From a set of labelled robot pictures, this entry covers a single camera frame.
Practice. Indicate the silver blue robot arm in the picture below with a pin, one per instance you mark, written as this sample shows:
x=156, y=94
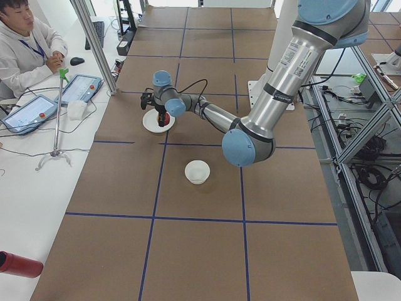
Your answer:
x=318, y=26

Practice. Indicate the grey metal box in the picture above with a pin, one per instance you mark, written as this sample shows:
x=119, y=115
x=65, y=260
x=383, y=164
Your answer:
x=368, y=92

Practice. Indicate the aluminium frame post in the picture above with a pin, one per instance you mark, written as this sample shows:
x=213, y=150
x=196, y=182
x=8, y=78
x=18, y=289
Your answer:
x=82, y=12

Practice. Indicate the red yellow apple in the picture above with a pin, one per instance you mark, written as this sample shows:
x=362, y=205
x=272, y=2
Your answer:
x=168, y=119

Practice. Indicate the blue teach pendant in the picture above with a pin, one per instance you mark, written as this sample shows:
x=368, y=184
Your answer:
x=31, y=115
x=80, y=87

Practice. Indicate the white plate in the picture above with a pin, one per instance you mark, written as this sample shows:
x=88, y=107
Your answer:
x=152, y=123

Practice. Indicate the red bottle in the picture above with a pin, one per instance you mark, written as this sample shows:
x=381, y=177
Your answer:
x=20, y=266

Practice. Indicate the white bowl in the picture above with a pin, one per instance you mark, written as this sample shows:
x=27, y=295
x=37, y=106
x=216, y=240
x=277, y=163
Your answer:
x=197, y=171

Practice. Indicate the metal stand with green clip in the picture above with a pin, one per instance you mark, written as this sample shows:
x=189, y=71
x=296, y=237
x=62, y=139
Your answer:
x=57, y=154

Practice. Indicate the near blue teach pendant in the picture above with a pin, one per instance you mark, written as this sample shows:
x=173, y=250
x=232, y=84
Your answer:
x=31, y=115

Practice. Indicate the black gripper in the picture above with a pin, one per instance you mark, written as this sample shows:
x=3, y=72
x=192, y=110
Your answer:
x=160, y=111

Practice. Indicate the black computer mouse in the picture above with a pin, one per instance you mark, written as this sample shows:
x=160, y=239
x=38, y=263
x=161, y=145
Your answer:
x=74, y=61

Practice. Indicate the person in white hoodie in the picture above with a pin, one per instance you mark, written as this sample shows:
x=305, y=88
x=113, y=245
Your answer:
x=31, y=51

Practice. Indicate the far blue teach pendant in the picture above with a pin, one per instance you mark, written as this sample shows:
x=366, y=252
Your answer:
x=80, y=87

